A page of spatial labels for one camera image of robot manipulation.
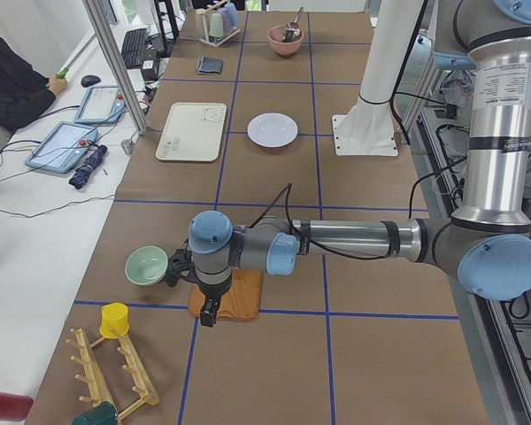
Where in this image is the grey folded cloth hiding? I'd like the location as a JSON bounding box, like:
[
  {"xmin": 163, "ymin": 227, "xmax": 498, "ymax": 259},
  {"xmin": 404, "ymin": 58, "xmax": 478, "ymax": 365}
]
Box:
[{"xmin": 196, "ymin": 57, "xmax": 224, "ymax": 75}]

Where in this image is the cream tray with bear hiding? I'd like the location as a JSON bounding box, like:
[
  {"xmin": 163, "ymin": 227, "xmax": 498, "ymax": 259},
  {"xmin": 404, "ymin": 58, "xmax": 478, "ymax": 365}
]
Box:
[{"xmin": 155, "ymin": 102, "xmax": 227, "ymax": 162}]

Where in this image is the teach pendant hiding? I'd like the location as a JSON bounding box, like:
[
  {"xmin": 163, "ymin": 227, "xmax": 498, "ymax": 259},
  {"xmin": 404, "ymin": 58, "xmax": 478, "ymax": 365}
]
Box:
[
  {"xmin": 73, "ymin": 86, "xmax": 126, "ymax": 125},
  {"xmin": 25, "ymin": 121, "xmax": 98, "ymax": 174}
]

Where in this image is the folded navy umbrella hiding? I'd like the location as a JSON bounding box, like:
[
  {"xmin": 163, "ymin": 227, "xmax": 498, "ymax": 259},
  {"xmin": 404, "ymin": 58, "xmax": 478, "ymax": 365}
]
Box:
[{"xmin": 69, "ymin": 144, "xmax": 108, "ymax": 189}]

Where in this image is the green bowl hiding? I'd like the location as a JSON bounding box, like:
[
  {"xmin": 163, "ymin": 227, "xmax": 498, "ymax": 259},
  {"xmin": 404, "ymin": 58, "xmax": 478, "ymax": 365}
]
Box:
[{"xmin": 125, "ymin": 246, "xmax": 168, "ymax": 287}]

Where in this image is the aluminium frame post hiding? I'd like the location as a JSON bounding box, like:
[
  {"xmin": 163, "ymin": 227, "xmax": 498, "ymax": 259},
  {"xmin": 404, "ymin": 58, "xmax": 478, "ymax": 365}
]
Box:
[{"xmin": 82, "ymin": 0, "xmax": 148, "ymax": 135}]

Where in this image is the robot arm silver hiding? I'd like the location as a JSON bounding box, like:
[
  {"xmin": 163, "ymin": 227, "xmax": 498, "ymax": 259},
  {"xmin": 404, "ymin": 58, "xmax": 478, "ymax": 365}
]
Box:
[{"xmin": 189, "ymin": 1, "xmax": 531, "ymax": 327}]

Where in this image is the white wire cup rack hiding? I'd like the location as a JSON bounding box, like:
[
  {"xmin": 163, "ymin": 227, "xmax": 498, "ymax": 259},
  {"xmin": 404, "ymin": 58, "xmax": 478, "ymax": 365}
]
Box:
[{"xmin": 196, "ymin": 0, "xmax": 240, "ymax": 47}]

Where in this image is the metal scoop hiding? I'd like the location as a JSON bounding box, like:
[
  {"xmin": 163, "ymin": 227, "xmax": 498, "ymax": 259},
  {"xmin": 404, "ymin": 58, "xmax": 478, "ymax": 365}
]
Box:
[{"xmin": 281, "ymin": 7, "xmax": 304, "ymax": 43}]

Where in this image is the wooden cup rack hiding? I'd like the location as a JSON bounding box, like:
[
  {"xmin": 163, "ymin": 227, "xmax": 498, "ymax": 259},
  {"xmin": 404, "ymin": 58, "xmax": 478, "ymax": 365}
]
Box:
[{"xmin": 65, "ymin": 328, "xmax": 161, "ymax": 424}]

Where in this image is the black computer mouse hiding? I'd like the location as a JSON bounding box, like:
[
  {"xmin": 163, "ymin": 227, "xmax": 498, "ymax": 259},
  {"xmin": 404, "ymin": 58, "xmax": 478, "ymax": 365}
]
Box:
[{"xmin": 81, "ymin": 74, "xmax": 101, "ymax": 88}]

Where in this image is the white plate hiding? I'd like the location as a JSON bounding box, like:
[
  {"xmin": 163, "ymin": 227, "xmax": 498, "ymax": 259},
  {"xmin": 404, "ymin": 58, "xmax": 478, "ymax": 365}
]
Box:
[{"xmin": 247, "ymin": 112, "xmax": 298, "ymax": 148}]

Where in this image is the far teach pendant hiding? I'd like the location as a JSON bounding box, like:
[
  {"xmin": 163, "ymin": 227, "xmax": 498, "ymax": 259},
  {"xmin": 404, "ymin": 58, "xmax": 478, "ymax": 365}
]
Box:
[{"xmin": 73, "ymin": 86, "xmax": 126, "ymax": 125}]

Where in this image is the pink bowl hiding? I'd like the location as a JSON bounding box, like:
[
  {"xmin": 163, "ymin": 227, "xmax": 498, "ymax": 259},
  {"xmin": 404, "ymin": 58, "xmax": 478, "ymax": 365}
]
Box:
[{"xmin": 267, "ymin": 26, "xmax": 304, "ymax": 57}]

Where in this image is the black power box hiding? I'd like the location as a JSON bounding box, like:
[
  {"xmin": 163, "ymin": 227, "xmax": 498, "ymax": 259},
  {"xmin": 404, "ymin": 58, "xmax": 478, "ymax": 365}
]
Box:
[{"xmin": 141, "ymin": 58, "xmax": 159, "ymax": 81}]

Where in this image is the near teach pendant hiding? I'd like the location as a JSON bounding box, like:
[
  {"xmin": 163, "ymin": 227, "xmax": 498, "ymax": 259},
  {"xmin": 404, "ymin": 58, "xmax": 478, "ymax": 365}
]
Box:
[{"xmin": 25, "ymin": 121, "xmax": 98, "ymax": 174}]

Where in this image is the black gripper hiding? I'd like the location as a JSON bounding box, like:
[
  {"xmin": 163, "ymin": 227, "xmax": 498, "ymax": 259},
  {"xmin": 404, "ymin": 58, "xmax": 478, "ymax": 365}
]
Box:
[{"xmin": 198, "ymin": 279, "xmax": 230, "ymax": 328}]

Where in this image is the purple pastel cup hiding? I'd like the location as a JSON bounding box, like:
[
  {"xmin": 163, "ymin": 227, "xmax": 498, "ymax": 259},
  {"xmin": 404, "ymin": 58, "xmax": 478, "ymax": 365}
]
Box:
[{"xmin": 218, "ymin": 3, "xmax": 239, "ymax": 30}]

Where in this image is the yellow cup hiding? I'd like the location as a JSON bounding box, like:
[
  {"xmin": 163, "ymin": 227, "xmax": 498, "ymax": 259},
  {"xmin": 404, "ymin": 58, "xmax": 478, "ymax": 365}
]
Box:
[{"xmin": 99, "ymin": 303, "xmax": 130, "ymax": 339}]

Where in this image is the black keyboard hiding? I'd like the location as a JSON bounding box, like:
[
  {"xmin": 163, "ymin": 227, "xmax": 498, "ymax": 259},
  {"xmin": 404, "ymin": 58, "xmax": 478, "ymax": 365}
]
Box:
[{"xmin": 120, "ymin": 27, "xmax": 149, "ymax": 69}]

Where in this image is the small metal cylinder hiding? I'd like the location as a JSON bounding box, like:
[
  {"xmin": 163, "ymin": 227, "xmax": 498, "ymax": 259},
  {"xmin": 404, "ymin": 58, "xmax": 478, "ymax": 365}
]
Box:
[{"xmin": 120, "ymin": 139, "xmax": 133, "ymax": 155}]

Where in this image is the dark green cup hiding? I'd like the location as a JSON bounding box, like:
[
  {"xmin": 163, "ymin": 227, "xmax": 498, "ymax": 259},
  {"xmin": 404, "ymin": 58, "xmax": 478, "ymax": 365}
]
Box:
[{"xmin": 72, "ymin": 401, "xmax": 119, "ymax": 425}]

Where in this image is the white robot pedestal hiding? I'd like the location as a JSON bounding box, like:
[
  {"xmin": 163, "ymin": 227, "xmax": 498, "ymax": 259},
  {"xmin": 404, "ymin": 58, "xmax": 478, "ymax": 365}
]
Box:
[{"xmin": 332, "ymin": 0, "xmax": 427, "ymax": 157}]

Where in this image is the person in black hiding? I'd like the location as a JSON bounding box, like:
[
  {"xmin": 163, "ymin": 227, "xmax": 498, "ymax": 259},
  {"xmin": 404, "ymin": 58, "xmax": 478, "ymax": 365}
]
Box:
[{"xmin": 0, "ymin": 37, "xmax": 67, "ymax": 132}]

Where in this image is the green pastel cup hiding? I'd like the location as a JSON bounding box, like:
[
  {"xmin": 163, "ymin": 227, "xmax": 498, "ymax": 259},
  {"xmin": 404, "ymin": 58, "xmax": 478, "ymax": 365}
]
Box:
[{"xmin": 209, "ymin": 12, "xmax": 224, "ymax": 38}]

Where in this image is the wooden tray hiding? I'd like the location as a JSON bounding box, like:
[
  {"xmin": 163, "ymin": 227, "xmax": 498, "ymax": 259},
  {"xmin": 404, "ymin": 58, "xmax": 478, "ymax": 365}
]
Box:
[{"xmin": 201, "ymin": 269, "xmax": 264, "ymax": 322}]

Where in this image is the red cylinder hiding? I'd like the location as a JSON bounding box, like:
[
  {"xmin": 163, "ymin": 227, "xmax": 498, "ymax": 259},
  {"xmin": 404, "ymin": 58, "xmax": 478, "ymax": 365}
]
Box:
[{"xmin": 0, "ymin": 391, "xmax": 34, "ymax": 422}]

